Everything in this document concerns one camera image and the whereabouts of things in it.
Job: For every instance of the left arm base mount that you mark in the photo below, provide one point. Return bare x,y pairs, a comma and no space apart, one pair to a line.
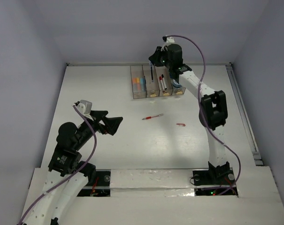
99,186

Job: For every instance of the blue gel pen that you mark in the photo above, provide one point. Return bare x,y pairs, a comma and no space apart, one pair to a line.
151,71

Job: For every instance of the blue highlighter pen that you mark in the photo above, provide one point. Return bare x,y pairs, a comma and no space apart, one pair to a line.
142,84

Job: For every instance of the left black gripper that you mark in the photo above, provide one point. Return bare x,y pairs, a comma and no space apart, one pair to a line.
111,123

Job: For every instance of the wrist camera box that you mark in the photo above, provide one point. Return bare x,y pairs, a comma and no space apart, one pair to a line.
84,107
168,40

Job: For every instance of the red gel pen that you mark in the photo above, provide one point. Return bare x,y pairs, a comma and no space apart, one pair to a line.
151,117

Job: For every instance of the blue tape roll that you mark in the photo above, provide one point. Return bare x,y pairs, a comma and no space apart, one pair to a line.
176,84

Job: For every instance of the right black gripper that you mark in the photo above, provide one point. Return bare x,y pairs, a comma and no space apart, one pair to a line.
154,58

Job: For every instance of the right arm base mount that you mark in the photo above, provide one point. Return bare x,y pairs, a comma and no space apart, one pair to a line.
206,185

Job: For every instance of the black capped white marker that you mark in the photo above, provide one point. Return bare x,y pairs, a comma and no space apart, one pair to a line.
163,78

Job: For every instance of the red capped white marker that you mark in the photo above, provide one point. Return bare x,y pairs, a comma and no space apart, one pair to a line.
161,83

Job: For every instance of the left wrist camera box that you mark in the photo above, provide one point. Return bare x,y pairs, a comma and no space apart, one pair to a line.
84,107

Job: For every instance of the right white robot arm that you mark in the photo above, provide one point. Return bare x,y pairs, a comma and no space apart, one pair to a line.
212,114

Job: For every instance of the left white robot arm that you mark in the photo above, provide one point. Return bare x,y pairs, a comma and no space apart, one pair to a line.
69,169

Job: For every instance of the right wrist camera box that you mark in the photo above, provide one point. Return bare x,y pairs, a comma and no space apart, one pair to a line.
168,40

